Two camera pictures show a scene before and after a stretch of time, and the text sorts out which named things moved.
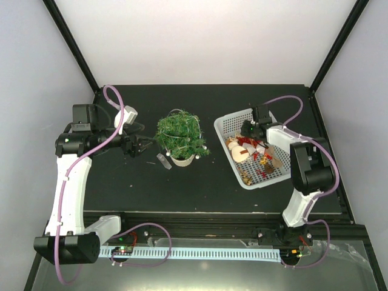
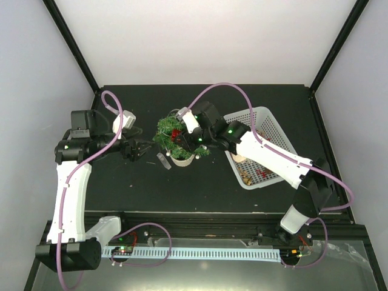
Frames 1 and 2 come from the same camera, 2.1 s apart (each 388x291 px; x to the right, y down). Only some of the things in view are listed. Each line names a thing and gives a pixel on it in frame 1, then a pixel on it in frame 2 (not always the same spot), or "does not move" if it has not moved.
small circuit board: x=122 y=250 does not move
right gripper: x=244 y=131 to x=190 y=144
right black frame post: x=354 y=15 does not move
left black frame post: x=71 y=43 does not move
